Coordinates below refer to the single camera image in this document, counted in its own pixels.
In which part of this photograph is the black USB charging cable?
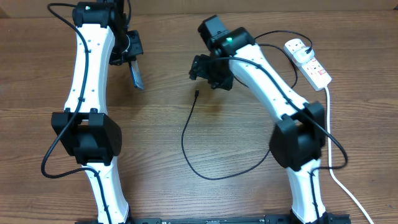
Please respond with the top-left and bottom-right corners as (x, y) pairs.
(181, 30), (314, 181)

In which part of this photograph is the blue Galaxy smartphone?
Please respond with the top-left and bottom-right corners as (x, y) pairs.
(128, 60), (144, 90)

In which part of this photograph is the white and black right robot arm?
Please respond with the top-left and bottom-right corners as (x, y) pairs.
(189, 15), (351, 223)

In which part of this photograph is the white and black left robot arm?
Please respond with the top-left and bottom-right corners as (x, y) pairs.
(40, 0), (144, 223)

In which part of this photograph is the white charger plug adapter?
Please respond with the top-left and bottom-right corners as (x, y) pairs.
(293, 47), (315, 67)

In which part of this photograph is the white power strip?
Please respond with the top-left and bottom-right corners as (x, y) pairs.
(284, 39), (331, 91)

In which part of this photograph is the white power strip cord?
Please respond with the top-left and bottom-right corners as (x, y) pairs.
(323, 86), (376, 224)

